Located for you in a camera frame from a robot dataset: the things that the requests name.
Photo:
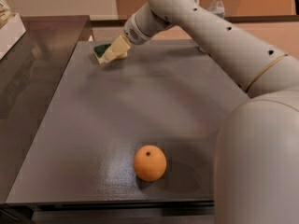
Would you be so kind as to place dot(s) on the clear plastic water bottle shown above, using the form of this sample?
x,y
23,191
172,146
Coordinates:
x,y
217,8

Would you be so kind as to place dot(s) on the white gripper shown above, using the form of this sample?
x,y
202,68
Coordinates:
x,y
133,34

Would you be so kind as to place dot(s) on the orange fruit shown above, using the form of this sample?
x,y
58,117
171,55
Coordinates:
x,y
149,163

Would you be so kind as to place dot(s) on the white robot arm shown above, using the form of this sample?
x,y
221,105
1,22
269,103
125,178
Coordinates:
x,y
256,168

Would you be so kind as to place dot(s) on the green and yellow sponge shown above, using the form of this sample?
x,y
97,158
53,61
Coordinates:
x,y
100,50

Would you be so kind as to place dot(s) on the packaged item on box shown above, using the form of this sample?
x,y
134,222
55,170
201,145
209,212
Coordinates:
x,y
5,13

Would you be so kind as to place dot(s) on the dark side counter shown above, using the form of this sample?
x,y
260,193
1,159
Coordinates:
x,y
29,76

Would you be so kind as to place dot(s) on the white box on counter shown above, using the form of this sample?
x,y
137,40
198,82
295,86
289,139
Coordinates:
x,y
10,34

